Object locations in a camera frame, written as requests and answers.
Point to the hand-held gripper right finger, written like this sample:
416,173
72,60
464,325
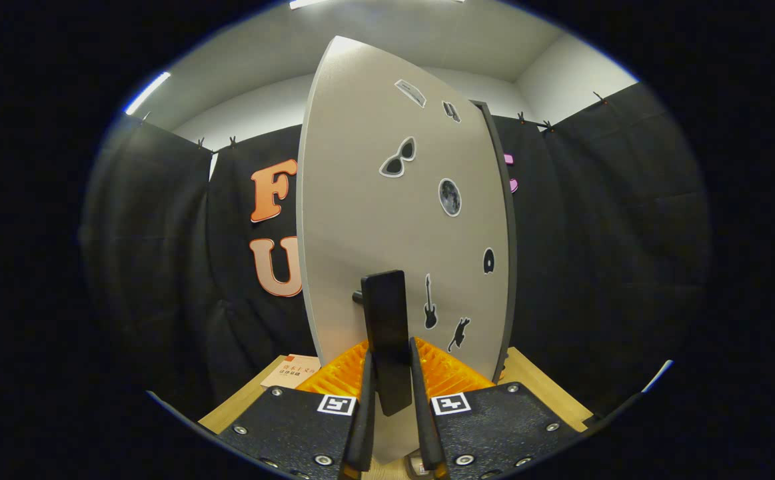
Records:
422,426

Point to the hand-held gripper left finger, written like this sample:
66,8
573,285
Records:
367,426

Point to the dark grey shoe cabinet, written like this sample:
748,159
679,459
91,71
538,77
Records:
512,266

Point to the tan cover book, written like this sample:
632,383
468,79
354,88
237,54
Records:
290,373

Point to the black backdrop cloth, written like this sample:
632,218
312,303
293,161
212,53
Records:
594,266

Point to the narrow ceiling light strip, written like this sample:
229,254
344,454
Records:
147,93

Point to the wide ceiling light panel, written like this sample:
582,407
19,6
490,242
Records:
307,3

